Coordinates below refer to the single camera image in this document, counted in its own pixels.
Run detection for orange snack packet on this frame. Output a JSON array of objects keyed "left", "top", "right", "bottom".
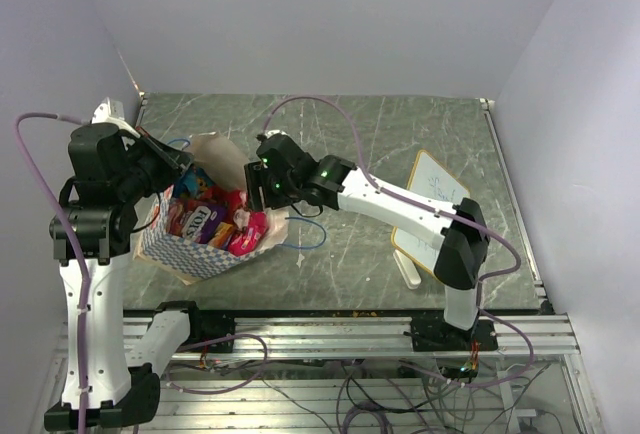
[{"left": 208, "top": 222, "right": 236, "bottom": 250}]

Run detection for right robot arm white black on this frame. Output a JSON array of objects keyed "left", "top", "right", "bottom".
[{"left": 244, "top": 131, "right": 490, "bottom": 350}]

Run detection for small whiteboard yellow frame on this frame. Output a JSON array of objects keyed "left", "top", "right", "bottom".
[{"left": 390, "top": 149, "right": 471, "bottom": 287}]

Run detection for pink snack bag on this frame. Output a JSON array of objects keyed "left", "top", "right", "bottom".
[{"left": 224, "top": 190, "right": 269, "bottom": 257}]

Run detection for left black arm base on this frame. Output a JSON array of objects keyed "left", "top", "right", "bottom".
[{"left": 155, "top": 300, "right": 236, "bottom": 350}]

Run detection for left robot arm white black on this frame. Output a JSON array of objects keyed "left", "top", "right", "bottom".
[{"left": 44, "top": 122, "right": 204, "bottom": 433}]

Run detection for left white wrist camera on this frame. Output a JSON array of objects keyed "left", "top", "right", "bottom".
[{"left": 91, "top": 97, "right": 140, "bottom": 138}]

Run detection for purple cable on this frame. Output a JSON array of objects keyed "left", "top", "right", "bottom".
[
  {"left": 13, "top": 112, "right": 94, "bottom": 434},
  {"left": 262, "top": 95, "right": 536, "bottom": 390}
]

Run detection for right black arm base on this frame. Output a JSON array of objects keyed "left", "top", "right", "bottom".
[{"left": 403, "top": 311, "right": 498, "bottom": 352}]

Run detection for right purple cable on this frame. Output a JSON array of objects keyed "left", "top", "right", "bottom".
[{"left": 262, "top": 95, "right": 536, "bottom": 390}]

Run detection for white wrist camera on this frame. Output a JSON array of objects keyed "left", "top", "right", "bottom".
[
  {"left": 256, "top": 129, "right": 286, "bottom": 143},
  {"left": 91, "top": 97, "right": 140, "bottom": 138}
]

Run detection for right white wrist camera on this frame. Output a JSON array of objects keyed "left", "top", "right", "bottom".
[{"left": 256, "top": 129, "right": 286, "bottom": 143}]

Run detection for white whiteboard eraser marker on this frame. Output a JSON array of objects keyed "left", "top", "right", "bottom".
[{"left": 393, "top": 250, "right": 422, "bottom": 290}]

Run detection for purple snack packet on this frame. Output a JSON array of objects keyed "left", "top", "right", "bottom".
[{"left": 166, "top": 199, "right": 227, "bottom": 244}]

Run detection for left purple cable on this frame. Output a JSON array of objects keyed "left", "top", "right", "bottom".
[{"left": 13, "top": 112, "right": 94, "bottom": 434}]

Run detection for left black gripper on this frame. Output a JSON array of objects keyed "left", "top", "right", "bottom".
[{"left": 116, "top": 125, "right": 195, "bottom": 202}]

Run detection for aluminium frame rail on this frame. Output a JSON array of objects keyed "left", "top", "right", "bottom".
[{"left": 54, "top": 313, "right": 576, "bottom": 360}]

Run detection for loose cables under table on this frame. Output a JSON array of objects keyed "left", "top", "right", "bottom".
[{"left": 164, "top": 348, "right": 551, "bottom": 434}]

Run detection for checkered paper bag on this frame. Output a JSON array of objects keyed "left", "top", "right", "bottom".
[{"left": 133, "top": 132, "right": 328, "bottom": 286}]

